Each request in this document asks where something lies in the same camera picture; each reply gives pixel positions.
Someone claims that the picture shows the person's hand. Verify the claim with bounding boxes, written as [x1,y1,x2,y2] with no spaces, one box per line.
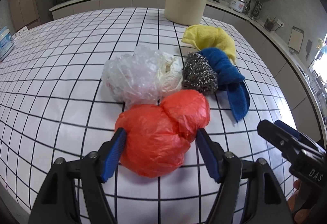
[287,179,311,224]

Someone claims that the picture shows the white rice cooker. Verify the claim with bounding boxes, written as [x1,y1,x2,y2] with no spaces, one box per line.
[229,0,247,13]

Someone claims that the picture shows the clear plastic bag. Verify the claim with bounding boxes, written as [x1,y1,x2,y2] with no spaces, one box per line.
[101,45,165,108]

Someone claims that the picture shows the red plastic bag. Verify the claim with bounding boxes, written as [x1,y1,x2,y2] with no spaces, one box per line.
[115,89,210,178]

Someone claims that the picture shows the checkered tablecloth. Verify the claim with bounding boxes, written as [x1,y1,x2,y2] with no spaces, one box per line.
[1,8,294,223]

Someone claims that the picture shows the utensil holder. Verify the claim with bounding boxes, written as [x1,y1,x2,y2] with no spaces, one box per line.
[264,17,276,31]

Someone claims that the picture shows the white paper towel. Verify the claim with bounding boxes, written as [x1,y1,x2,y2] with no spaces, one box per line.
[157,52,183,97]

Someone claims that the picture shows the blue white tub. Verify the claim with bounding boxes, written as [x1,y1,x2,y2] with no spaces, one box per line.
[0,26,15,61]

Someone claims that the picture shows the steel wool scrubber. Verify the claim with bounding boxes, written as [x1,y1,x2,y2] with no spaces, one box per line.
[182,52,218,95]

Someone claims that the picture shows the white cutting board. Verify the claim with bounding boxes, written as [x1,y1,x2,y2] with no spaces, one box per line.
[288,26,304,54]

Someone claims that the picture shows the yellow cloth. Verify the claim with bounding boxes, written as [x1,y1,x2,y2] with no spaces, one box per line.
[182,25,237,65]

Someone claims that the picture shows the knife block with knives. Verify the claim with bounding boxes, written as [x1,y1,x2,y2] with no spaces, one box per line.
[249,1,263,20]

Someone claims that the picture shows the blue cloth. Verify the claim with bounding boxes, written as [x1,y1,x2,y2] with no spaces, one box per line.
[198,47,251,122]

